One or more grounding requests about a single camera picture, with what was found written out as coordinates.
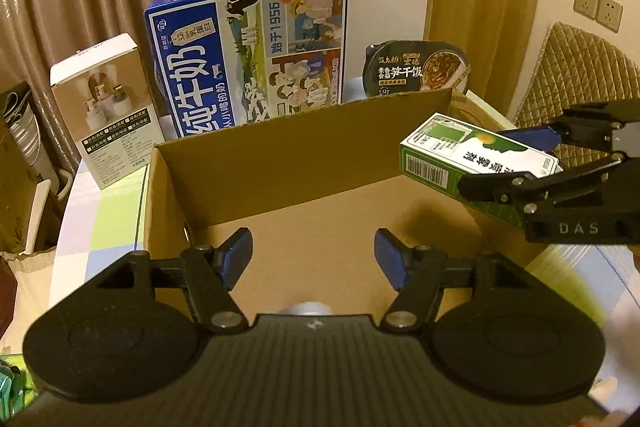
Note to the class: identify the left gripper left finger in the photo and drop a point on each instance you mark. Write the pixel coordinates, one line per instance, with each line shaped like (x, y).
(210, 273)

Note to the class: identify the blue milk carton box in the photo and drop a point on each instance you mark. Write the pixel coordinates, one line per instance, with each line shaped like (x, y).
(224, 63)

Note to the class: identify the checked tablecloth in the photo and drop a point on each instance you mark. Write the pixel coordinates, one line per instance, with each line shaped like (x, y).
(100, 226)

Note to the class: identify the cardboard boxes pile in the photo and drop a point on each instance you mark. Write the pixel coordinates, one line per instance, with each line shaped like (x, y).
(30, 210)

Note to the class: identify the wall socket plate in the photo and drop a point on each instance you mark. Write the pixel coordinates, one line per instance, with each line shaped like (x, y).
(607, 13)

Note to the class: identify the quilted brown chair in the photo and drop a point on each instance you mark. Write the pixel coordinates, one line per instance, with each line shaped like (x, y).
(575, 67)

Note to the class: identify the green white medicine box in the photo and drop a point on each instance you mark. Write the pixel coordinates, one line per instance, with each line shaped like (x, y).
(444, 149)

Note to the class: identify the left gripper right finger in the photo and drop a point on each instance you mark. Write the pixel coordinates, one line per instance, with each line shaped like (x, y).
(415, 273)

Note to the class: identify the brown cardboard box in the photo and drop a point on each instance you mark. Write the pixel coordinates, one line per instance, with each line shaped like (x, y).
(313, 189)

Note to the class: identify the black instant rice bowl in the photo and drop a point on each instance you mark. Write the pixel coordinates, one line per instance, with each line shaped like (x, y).
(401, 66)

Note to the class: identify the white beige product box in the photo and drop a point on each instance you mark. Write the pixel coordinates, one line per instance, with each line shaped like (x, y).
(104, 99)

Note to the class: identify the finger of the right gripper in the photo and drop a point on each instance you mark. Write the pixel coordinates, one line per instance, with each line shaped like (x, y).
(519, 188)
(609, 127)

